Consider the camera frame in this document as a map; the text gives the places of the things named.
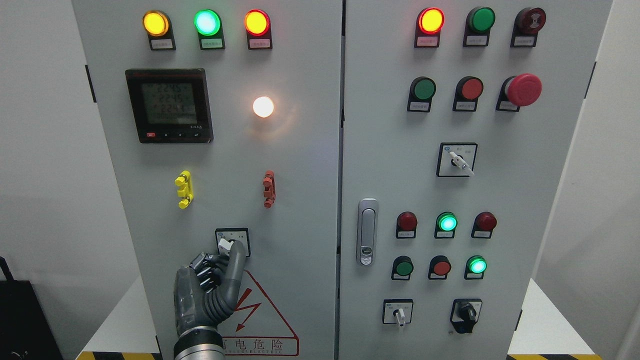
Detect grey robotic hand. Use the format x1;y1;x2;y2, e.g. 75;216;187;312
174;241;247;337

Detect white rotary light switch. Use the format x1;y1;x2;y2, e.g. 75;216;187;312
214;227;252;258

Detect red electrical hazard sticker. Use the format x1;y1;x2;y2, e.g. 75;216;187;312
218;271;300;357

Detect yellow plastic terminal clip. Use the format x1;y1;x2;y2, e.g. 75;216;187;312
174;170;194;210

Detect red plastic terminal clip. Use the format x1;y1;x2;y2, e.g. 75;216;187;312
262;170;277;208

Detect grey left cabinet door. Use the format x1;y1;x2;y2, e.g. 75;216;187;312
72;0;342;360

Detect grey cabinet door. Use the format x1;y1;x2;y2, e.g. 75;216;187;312
72;0;342;360
337;0;613;360

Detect black bag at left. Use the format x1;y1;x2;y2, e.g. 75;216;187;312
0;257;63;360

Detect black digital power meter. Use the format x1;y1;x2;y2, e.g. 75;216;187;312
125;68;214;144

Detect white rotary selector lower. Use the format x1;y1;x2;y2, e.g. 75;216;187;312
382;298;414;328

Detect white rotary selector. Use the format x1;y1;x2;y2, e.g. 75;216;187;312
382;298;414;328
436;142;478;178

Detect small clear light bulb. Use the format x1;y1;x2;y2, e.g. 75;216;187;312
252;96;275;119

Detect green push button lower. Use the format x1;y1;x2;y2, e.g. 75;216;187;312
391;255;414;281

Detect green push button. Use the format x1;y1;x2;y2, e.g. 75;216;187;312
391;255;414;281
406;76;437;113

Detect dark red lamp middle left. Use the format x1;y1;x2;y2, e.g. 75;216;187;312
395;210;418;239

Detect dark red lamp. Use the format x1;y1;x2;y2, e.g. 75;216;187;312
395;210;418;239
471;211;498;239

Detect red push button lower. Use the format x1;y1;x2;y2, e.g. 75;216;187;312
427;255;451;280

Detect red push button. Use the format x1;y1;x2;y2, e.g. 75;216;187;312
452;76;484;112
427;255;451;280

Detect green lit lamp middle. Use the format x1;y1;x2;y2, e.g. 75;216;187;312
434;211;458;239

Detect green lit indicator lamp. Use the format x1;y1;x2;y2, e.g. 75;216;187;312
193;8;226;51

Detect green lit button lower right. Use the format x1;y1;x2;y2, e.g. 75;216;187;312
464;255;488;280

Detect yellow indicator lamp top left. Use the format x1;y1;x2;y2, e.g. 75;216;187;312
142;9;176;51

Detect red-rimmed lit indicator lamp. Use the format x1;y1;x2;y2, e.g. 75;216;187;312
244;9;273;50

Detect white rotary selector upper right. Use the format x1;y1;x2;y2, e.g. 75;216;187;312
436;142;478;178

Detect dark red lamp middle right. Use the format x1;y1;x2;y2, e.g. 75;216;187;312
471;211;498;239

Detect green push button upper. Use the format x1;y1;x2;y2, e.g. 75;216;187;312
406;76;437;113

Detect grey right cabinet door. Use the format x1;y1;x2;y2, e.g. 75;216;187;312
337;0;613;360

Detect red push button upper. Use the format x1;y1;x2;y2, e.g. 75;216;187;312
452;76;484;112

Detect red lit lamp right door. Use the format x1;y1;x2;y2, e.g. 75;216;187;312
414;7;445;49

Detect red emergency stop mushroom button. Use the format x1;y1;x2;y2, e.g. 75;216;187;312
495;73;543;112

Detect green unlit lamp top right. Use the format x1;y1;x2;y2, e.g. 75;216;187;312
462;6;496;48

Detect dark red buzzer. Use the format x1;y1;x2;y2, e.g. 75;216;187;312
510;7;547;48

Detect silver cabinet door handle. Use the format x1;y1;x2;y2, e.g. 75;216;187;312
356;198;379;266

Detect black rotary knob switch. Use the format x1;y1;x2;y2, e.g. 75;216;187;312
449;298;483;334

